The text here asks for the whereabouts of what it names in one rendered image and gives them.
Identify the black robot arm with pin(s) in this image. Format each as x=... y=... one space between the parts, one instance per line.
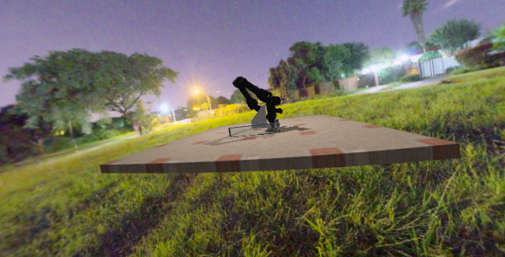
x=263 y=95

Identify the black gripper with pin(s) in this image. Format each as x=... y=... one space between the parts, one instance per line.
x=271 y=116

